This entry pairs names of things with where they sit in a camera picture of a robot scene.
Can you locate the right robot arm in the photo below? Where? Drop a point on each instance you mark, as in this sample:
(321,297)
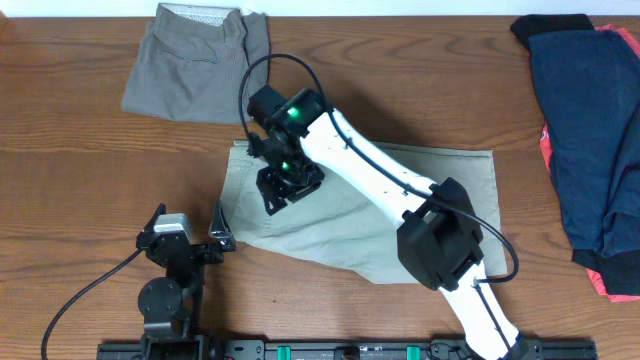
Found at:
(438,232)

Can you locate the navy blue garment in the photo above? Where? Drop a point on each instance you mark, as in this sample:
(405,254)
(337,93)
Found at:
(590,140)

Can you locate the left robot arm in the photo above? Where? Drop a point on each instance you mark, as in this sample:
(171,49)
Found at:
(171,304)

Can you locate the light khaki shorts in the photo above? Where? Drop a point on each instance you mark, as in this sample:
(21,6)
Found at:
(338,226)

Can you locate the black garment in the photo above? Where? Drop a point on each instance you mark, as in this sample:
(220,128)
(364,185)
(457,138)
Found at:
(550,24)

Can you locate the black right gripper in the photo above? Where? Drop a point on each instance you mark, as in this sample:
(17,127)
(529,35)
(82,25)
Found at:
(270,172)

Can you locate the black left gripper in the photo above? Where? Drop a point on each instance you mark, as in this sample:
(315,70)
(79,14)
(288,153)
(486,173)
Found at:
(223,239)

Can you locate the black mounting rail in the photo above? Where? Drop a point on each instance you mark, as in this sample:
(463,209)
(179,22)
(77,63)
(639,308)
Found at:
(439,349)

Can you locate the folded dark grey shorts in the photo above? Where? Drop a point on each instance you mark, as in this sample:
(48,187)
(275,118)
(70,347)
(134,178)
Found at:
(190,71)

